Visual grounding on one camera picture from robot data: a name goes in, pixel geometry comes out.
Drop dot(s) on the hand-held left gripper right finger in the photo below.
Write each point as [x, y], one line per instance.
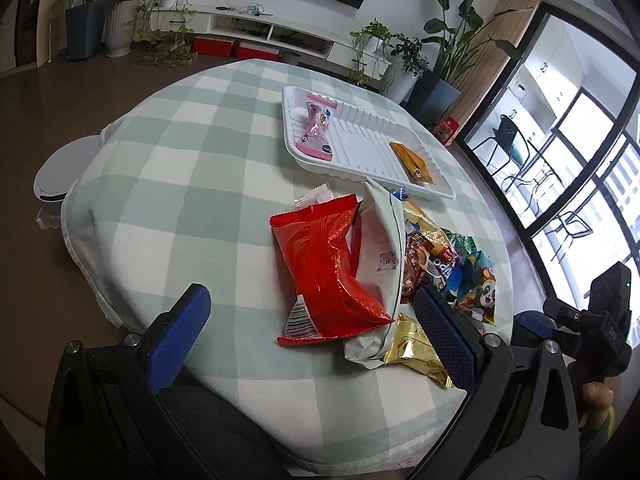
[445, 340]

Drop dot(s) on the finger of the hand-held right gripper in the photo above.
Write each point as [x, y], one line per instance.
[530, 325]

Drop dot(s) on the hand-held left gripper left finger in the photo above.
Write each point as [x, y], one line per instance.
[185, 330]

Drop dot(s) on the tall plant in dark planter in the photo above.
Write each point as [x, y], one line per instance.
[435, 95]

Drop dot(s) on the pale pink clear snack packet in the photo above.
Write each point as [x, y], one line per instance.
[315, 195]

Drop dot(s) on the green white checkered tablecloth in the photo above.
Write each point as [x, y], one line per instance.
[200, 185]

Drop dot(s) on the red printed gift box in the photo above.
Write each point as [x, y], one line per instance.
[446, 131]

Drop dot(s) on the black mesh chair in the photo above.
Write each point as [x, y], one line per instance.
[215, 420]

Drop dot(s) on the orange snack packet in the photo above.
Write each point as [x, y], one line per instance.
[410, 160]

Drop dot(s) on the plant in white ribbed pot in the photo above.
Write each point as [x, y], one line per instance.
[121, 27]

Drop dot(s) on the large pink snack packet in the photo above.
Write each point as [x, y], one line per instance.
[315, 137]

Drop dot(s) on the green snack packet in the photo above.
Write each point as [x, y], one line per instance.
[462, 245]

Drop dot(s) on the person's right hand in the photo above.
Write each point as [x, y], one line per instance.
[597, 395]

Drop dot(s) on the gold foil snack packet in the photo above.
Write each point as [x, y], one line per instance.
[407, 342]

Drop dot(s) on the white snack bag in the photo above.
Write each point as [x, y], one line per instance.
[380, 240]

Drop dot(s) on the blue yellow snack packet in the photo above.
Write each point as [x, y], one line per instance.
[425, 225]

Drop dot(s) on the black metal chair teal cushion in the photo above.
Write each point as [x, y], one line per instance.
[507, 132]

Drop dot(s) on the red snack bag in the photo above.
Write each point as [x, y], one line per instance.
[320, 260]

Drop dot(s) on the white plastic tray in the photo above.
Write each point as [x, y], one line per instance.
[360, 145]

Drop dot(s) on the beige curtain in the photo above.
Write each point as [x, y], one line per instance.
[500, 45]

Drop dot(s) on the small pink snack packet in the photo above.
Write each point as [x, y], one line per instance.
[320, 102]

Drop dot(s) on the blue panda print snack packet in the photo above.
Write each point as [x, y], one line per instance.
[475, 285]

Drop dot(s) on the plant in grey-blue planter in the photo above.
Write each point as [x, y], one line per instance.
[85, 30]

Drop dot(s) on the red storage box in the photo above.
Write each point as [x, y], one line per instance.
[212, 46]
[257, 51]

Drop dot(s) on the white stool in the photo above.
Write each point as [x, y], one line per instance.
[65, 170]

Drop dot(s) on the leafy plant in white pot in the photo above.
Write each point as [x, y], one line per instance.
[405, 75]

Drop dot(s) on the white television cabinet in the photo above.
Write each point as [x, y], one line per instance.
[305, 35]

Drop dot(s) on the trailing pothos in white pot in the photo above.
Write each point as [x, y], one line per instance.
[167, 35]

